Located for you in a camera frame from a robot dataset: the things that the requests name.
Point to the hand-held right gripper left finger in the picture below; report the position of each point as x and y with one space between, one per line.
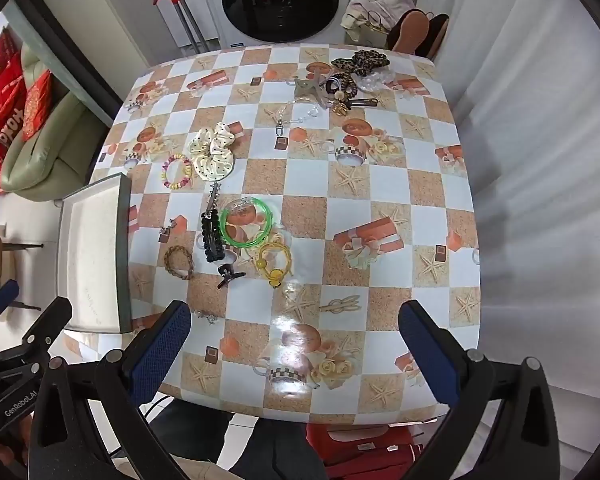
172 330

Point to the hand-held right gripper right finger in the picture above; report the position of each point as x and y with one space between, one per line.
425 340

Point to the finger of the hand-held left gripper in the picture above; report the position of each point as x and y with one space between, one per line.
47 325
0 297

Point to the black claw clip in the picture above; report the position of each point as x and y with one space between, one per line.
228 274

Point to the white shallow tray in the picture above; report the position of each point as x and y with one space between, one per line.
90 250

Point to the green translucent bangle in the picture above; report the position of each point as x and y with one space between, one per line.
225 232

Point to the silver barrette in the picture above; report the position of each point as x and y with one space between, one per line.
213 200

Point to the cream polka dot scrunchie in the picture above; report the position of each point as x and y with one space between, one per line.
212 152

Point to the small silver earring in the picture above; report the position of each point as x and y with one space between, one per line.
207 317

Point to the black beaded hair clip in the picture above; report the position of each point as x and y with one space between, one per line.
212 240

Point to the person's leg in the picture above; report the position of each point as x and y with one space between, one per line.
205 425

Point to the red stool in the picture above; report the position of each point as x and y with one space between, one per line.
370 452

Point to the checkered tablecloth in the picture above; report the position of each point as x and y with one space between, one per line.
380 200

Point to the pale green sofa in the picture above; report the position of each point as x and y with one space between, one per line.
55 125

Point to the red printed cushion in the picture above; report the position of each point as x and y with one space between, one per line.
37 105
5 85

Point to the brown barrette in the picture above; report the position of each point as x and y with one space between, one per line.
362 103

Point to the gold hair clip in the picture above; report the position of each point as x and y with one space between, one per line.
338 108

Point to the clear scrunchie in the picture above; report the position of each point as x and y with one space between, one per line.
377 79

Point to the grey star hair clip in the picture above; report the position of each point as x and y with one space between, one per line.
312 87

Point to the leopard print bow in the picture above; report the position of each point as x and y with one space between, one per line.
360 61

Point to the black slipper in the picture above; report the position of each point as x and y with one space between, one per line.
410 32

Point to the red grey mop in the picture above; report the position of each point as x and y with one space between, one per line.
180 10

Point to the pile of pale clothes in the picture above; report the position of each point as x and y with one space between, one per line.
365 7

